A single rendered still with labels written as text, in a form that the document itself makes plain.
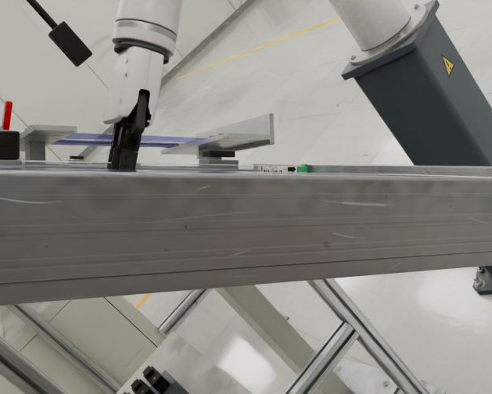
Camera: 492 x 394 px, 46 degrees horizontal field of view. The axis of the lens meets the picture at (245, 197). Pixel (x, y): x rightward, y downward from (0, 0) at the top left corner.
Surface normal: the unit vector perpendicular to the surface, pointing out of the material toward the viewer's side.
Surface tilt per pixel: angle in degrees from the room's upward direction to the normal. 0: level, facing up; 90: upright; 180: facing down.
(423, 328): 0
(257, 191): 90
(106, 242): 90
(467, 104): 90
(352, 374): 0
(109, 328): 90
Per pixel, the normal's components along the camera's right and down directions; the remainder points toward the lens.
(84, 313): 0.44, 0.06
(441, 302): -0.61, -0.71
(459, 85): 0.65, -0.20
